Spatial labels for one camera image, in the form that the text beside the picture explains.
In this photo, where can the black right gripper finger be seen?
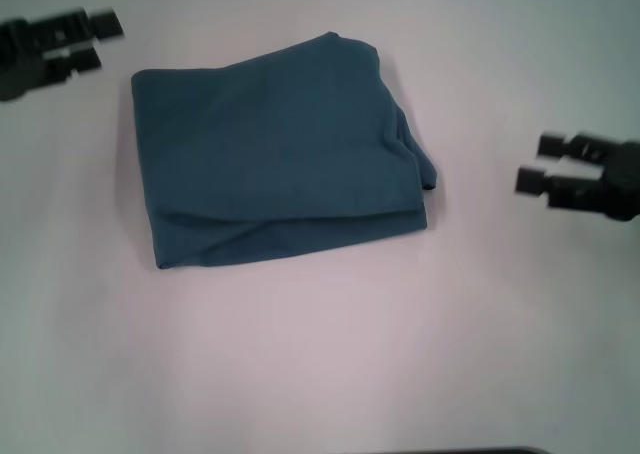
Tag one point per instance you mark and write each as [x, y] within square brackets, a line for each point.
[552, 144]
[532, 179]

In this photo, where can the teal T-shirt with pink print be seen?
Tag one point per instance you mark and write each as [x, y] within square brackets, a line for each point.
[280, 164]

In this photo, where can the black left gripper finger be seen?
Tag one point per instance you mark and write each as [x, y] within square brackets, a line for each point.
[107, 24]
[80, 64]

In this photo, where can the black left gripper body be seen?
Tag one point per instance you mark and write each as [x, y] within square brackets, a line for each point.
[20, 64]

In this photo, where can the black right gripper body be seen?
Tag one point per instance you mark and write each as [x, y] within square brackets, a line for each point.
[622, 179]

